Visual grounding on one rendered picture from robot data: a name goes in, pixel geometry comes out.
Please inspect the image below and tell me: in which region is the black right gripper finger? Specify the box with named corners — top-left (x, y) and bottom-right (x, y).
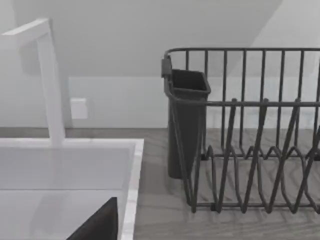
top-left (66, 196), bottom-right (119, 240)

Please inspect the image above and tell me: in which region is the white sink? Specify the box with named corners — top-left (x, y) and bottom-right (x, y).
top-left (0, 138), bottom-right (145, 240)

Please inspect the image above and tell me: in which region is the dark grey wire dish rack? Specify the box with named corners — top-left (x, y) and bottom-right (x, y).
top-left (160, 47), bottom-right (320, 215)

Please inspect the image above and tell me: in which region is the white wall socket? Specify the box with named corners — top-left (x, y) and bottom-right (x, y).
top-left (69, 97), bottom-right (89, 120)

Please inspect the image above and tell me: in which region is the tall white tap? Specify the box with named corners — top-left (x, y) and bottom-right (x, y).
top-left (0, 17), bottom-right (67, 147)

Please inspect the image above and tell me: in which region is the dark grey cutlery holder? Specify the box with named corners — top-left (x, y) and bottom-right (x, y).
top-left (166, 69), bottom-right (212, 180)

